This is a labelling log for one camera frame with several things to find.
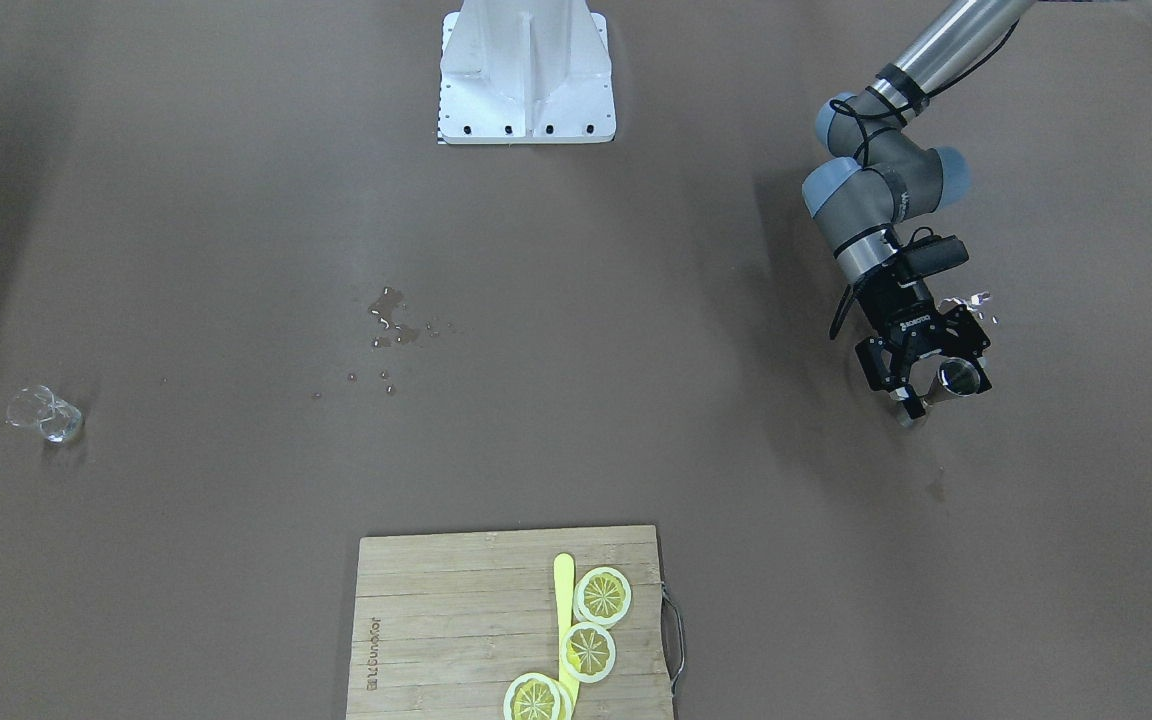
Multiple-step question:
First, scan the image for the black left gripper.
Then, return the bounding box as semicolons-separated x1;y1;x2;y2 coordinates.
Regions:
855;270;993;420

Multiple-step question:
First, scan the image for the steel jigger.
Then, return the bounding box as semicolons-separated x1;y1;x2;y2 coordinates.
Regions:
896;357;986;429

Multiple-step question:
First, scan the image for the clear glass beaker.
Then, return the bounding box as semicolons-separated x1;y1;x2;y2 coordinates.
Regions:
3;386;84;445

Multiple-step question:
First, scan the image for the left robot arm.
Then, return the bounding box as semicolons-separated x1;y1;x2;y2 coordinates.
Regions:
803;1;1030;424

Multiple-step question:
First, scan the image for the yellow plastic knife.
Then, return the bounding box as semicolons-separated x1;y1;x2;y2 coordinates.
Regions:
552;553;579;719

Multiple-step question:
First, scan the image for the middle lemon slice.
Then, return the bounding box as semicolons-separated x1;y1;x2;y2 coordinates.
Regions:
559;623;617;684

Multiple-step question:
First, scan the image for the lemon slice at edge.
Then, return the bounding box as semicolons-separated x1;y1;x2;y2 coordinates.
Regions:
500;673;573;720

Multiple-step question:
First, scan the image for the bamboo cutting board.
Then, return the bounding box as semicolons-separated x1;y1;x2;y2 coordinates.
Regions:
344;524;676;719

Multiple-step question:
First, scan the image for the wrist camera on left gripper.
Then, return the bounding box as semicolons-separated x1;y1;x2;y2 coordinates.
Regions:
893;234;970;285

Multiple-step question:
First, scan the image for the lemon slice near handle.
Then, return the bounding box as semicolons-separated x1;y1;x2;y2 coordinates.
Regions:
573;566;634;629

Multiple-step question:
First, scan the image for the white column mount base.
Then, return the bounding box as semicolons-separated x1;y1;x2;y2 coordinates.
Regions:
435;1;617;146

